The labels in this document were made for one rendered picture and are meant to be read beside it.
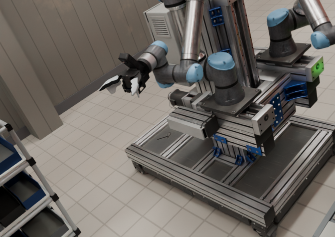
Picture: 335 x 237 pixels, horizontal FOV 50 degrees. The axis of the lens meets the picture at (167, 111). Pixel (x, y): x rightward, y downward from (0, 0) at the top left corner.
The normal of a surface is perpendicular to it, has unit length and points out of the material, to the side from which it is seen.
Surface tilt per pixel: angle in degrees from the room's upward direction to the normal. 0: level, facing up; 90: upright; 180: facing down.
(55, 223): 0
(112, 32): 90
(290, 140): 0
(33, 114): 90
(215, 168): 0
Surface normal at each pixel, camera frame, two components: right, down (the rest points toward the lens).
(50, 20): 0.66, 0.20
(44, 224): -0.30, -0.81
